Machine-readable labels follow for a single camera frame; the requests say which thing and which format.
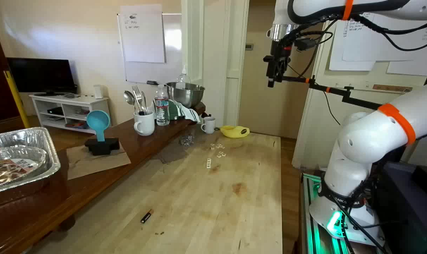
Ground black articulated stand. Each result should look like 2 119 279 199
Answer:
281 75 382 110

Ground metal fork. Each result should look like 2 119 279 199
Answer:
132 85 145 113

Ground large white paper sheet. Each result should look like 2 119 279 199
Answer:
120 4 166 64

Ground brown paper sheet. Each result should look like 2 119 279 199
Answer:
66 143 132 181

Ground white shelf unit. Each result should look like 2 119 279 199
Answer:
29 93 111 134

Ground yellow plastic banana case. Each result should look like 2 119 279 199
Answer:
220 125 250 139

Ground black television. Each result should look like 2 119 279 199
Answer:
7 58 78 96

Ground small white mug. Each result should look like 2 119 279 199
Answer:
201 117 216 135

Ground black power brick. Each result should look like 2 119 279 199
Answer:
412 165 427 192

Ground metal spoon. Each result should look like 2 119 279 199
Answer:
124 90 141 114

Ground metal mixing bowl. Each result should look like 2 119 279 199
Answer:
165 82 206 109

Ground black cable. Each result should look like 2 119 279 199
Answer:
322 91 341 126

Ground black and copper battery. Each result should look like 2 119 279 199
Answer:
140 208 154 224

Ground clear water bottle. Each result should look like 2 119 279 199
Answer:
154 84 170 126

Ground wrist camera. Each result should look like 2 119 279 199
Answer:
294 37 317 52

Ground wooden name plate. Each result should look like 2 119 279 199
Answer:
372 84 413 93

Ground large foil pan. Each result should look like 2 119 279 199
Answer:
0 127 61 195

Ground small foil pan with food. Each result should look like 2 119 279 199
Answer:
0 145 48 189

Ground green and white cloth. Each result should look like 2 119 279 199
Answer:
168 99 202 123

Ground white mug with cutlery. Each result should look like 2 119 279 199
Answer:
134 110 155 137

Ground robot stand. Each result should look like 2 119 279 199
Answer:
300 172 394 254

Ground black block holder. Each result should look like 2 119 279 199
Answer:
85 137 121 156

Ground whiteboard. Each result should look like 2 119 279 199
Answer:
117 13 183 85

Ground black computer box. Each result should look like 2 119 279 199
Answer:
375 162 427 254

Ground blue measuring scoop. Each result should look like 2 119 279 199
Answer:
86 110 111 143

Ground sheets of paper on wall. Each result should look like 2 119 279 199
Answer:
329 12 427 77

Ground yellow pole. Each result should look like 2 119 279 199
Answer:
3 70 31 129

